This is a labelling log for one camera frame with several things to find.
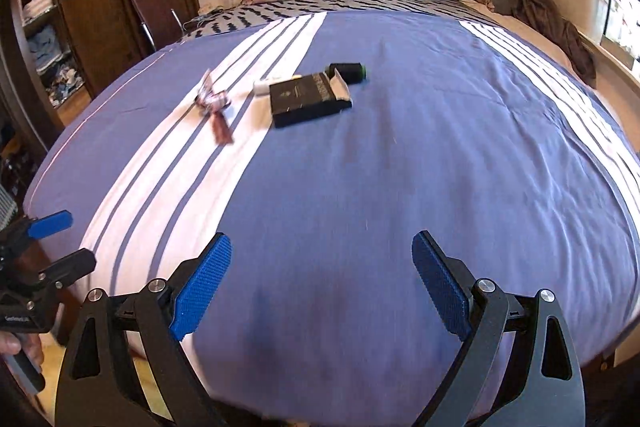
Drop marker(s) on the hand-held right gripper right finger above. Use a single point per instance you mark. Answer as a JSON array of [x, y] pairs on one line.
[[442, 287]]

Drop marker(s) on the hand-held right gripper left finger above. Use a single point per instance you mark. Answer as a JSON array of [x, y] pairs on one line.
[[202, 287]]

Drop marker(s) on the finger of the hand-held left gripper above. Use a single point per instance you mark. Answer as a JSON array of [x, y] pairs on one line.
[[50, 224], [65, 269]]

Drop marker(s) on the brown wrapper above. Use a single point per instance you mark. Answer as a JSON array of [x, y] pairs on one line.
[[222, 129]]

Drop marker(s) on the small white tube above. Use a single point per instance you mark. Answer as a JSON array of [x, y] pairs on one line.
[[263, 87]]

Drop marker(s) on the black cardboard box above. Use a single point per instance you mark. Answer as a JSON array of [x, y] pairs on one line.
[[300, 102]]

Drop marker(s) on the black cylinder with green end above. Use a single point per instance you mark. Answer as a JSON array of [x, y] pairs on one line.
[[346, 73]]

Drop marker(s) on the person's left hand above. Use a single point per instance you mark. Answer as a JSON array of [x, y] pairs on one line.
[[27, 346]]

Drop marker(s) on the grey striped cloth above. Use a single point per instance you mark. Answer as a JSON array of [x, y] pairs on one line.
[[7, 207]]

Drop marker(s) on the blue white striped blanket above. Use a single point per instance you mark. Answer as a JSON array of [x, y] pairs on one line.
[[375, 187]]

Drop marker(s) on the open wooden shelf unit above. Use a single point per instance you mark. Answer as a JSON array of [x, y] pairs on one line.
[[17, 32]]

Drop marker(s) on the stacks of folded clothes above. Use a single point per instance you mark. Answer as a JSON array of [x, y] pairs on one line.
[[42, 7]]

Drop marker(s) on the zebra pattern bed sheet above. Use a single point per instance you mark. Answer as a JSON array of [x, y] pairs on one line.
[[360, 7]]

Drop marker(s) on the white storage box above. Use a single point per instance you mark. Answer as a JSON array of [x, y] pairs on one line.
[[580, 2]]

